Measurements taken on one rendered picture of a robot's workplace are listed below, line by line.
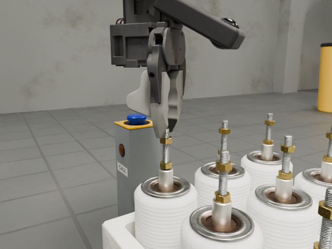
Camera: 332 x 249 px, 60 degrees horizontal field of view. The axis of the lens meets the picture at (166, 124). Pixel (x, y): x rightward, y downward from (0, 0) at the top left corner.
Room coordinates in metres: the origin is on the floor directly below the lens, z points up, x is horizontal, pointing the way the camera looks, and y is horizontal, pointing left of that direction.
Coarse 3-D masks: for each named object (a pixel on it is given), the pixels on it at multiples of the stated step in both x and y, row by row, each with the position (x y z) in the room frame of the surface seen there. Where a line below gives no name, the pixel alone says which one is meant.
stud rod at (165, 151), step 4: (168, 128) 0.40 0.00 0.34; (164, 132) 0.40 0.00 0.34; (168, 132) 0.40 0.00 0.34; (164, 136) 0.40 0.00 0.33; (168, 136) 0.40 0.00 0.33; (164, 144) 0.40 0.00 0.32; (168, 144) 0.40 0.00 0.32; (164, 148) 0.40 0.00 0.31; (168, 148) 0.40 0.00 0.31; (164, 152) 0.40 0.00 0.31; (168, 152) 0.40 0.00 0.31; (164, 156) 0.40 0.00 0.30; (168, 156) 0.40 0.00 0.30; (164, 160) 0.40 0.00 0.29; (168, 160) 0.40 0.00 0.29
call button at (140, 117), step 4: (128, 116) 0.56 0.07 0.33; (132, 116) 0.56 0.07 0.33; (136, 116) 0.56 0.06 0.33; (140, 116) 0.56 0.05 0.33; (144, 116) 0.56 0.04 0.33; (128, 120) 0.56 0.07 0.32; (132, 120) 0.55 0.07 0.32; (136, 120) 0.55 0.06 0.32; (140, 120) 0.55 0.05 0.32; (144, 120) 0.56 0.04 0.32
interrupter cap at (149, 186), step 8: (176, 176) 0.43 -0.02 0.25; (144, 184) 0.41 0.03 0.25; (152, 184) 0.41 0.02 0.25; (176, 184) 0.41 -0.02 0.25; (184, 184) 0.41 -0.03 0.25; (144, 192) 0.38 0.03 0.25; (152, 192) 0.38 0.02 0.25; (160, 192) 0.38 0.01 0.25; (168, 192) 0.38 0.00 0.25; (176, 192) 0.38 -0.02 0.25; (184, 192) 0.38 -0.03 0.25
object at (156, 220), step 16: (192, 192) 0.39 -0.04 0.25; (144, 208) 0.37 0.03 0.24; (160, 208) 0.36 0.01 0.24; (176, 208) 0.36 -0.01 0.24; (192, 208) 0.37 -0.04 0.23; (144, 224) 0.37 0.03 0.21; (160, 224) 0.36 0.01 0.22; (176, 224) 0.36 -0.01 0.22; (144, 240) 0.37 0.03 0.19; (160, 240) 0.36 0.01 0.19; (176, 240) 0.36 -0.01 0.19
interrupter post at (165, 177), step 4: (160, 168) 0.40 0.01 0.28; (172, 168) 0.40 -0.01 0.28; (160, 172) 0.40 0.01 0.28; (164, 172) 0.39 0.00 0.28; (168, 172) 0.39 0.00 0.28; (172, 172) 0.40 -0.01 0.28; (160, 176) 0.40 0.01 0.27; (164, 176) 0.39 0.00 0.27; (168, 176) 0.39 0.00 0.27; (172, 176) 0.40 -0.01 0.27; (160, 180) 0.40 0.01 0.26; (164, 180) 0.39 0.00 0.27; (168, 180) 0.39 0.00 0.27; (172, 180) 0.40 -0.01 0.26; (160, 184) 0.40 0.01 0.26; (164, 184) 0.39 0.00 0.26; (168, 184) 0.39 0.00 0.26; (172, 184) 0.40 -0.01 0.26; (160, 188) 0.40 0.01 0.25; (164, 188) 0.39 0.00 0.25; (168, 188) 0.39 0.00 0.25
